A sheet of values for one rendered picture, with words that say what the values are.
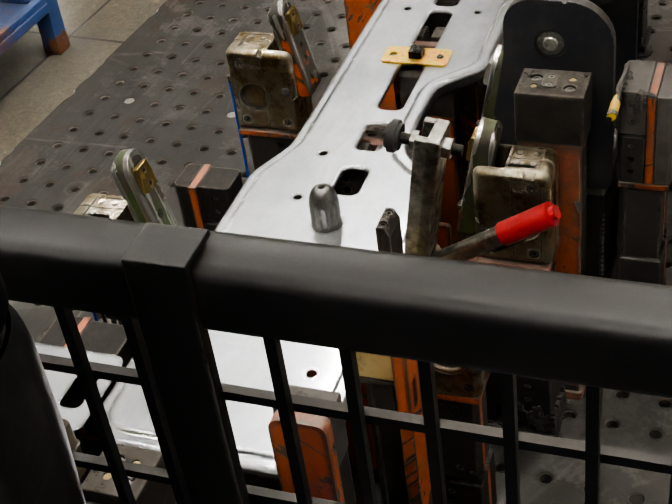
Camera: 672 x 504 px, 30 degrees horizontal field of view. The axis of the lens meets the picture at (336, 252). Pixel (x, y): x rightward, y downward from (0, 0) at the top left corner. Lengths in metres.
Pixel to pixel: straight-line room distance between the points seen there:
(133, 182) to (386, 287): 0.90
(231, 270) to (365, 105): 1.11
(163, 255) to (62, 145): 1.73
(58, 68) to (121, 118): 1.72
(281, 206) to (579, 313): 1.00
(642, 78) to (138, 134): 0.99
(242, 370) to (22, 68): 2.82
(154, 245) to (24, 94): 3.39
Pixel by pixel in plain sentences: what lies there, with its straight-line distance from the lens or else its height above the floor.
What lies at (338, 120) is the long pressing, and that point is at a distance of 1.46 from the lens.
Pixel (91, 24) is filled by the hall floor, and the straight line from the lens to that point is 4.06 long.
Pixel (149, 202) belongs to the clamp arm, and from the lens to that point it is 1.27.
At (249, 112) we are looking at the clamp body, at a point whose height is 0.96.
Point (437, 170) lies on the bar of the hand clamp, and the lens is 1.03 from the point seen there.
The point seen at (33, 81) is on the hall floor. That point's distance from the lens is 3.82.
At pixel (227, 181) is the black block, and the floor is 0.99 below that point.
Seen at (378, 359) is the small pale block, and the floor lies 1.04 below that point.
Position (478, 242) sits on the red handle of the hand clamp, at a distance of 1.08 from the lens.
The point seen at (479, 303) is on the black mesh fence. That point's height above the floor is 1.55.
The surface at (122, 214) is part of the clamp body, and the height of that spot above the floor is 1.04.
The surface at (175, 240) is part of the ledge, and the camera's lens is 0.38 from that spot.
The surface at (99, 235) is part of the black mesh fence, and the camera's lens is 0.40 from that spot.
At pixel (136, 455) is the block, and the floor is 1.08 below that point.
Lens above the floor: 1.78
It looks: 38 degrees down
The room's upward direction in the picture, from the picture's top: 9 degrees counter-clockwise
